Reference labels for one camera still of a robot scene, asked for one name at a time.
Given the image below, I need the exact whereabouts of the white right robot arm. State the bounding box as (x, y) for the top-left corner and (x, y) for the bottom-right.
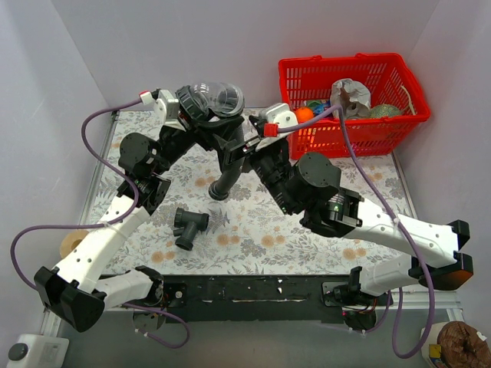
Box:
(219, 137), (473, 306)

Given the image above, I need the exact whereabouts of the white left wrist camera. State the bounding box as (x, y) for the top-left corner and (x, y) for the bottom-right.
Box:
(139, 89), (185, 131)

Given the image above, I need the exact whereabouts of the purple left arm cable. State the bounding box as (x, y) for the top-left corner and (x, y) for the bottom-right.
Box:
(9, 97), (191, 349)

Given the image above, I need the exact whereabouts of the beige tape roll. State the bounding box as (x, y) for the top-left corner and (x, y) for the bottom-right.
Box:
(59, 229), (89, 258)

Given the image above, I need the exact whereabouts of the orange fruit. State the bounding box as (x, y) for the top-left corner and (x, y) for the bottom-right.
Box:
(295, 107), (315, 123)

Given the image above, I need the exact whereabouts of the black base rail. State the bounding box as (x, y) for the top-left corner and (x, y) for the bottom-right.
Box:
(130, 274), (381, 323)

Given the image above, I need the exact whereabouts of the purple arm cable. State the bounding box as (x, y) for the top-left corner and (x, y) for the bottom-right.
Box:
(9, 97), (191, 349)
(278, 105), (437, 360)

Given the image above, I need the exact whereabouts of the floral table mat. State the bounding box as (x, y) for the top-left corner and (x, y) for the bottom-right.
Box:
(88, 111), (414, 274)

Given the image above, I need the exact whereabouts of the grey tee pipe fitting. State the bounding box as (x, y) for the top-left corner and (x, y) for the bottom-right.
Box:
(173, 208), (209, 251)

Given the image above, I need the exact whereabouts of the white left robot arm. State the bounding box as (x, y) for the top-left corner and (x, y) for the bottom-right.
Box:
(34, 113), (243, 332)

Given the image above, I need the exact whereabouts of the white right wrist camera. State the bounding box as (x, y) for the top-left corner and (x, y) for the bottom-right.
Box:
(255, 103), (298, 151)

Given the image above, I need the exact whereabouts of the white grey button device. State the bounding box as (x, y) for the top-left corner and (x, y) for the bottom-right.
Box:
(7, 334), (69, 368)

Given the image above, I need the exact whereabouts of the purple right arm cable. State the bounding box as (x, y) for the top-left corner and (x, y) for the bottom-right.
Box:
(278, 105), (437, 360)

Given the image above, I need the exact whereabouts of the brown item in white cup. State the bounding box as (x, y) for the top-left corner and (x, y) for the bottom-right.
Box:
(420, 321), (491, 368)

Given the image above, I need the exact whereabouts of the crumpled grey paper bag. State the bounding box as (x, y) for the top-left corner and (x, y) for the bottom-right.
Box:
(329, 78), (371, 119)

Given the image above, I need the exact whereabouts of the colourful snack packet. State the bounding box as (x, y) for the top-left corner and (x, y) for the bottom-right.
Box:
(305, 100), (331, 120)

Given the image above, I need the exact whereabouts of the green netted melon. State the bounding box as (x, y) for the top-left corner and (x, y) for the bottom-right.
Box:
(368, 85), (416, 119)

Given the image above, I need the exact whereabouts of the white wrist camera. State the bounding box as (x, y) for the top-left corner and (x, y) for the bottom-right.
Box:
(139, 89), (185, 131)
(255, 103), (298, 151)

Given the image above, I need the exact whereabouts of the black corrugated hose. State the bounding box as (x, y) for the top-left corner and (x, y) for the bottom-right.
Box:
(207, 122), (246, 202)

